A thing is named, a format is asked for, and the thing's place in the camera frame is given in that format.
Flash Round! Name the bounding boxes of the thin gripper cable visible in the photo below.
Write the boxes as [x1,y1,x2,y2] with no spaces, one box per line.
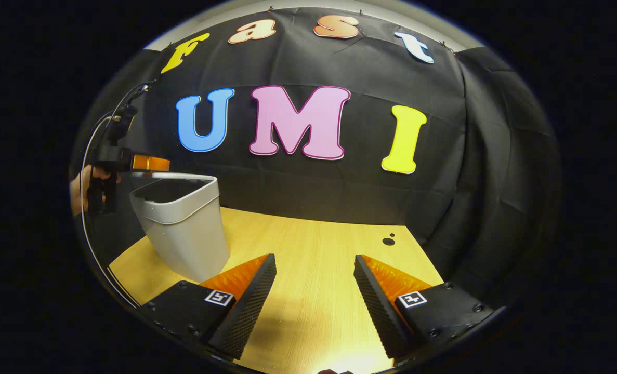
[79,81,155,308]

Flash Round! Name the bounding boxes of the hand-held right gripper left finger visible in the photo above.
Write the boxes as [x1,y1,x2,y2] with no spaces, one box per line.
[132,253,277,363]

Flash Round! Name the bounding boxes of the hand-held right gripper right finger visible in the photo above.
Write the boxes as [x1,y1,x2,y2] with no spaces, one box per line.
[353,255,498,364]

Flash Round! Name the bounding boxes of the wooden desktop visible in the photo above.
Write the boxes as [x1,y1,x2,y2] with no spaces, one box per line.
[107,206,445,374]

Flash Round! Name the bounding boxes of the white desktop garbage bin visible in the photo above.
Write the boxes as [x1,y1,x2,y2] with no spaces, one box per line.
[129,172,231,284]

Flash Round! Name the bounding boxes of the black backdrop cloth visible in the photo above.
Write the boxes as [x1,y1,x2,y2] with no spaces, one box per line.
[72,8,561,307]

